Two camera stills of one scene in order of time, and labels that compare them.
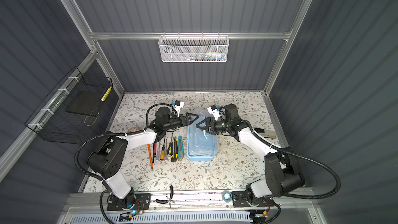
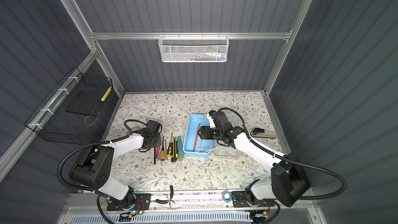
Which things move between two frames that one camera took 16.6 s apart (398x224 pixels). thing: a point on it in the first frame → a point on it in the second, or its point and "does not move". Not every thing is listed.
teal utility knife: (181, 151) does not move
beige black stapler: (266, 133) does not move
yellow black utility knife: (174, 150) does not move
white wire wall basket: (193, 49) does not move
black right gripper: (211, 122) → (205, 132)
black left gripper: (186, 115) → (159, 141)
